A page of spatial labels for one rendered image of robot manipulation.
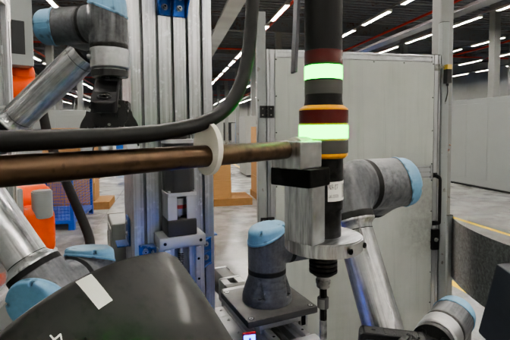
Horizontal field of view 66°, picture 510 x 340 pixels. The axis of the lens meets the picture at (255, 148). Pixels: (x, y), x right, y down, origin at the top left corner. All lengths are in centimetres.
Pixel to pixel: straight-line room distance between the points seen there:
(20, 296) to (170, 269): 56
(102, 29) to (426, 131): 212
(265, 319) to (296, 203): 86
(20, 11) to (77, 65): 330
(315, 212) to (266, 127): 188
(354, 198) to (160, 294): 52
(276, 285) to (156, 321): 84
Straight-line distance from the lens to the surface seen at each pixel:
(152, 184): 121
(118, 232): 148
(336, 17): 36
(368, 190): 85
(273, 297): 121
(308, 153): 31
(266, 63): 222
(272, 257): 118
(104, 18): 85
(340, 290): 253
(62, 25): 90
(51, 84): 107
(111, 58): 84
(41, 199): 416
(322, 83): 34
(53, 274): 96
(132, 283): 41
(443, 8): 742
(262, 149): 28
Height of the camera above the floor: 156
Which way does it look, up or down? 3 degrees down
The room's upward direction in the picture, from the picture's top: straight up
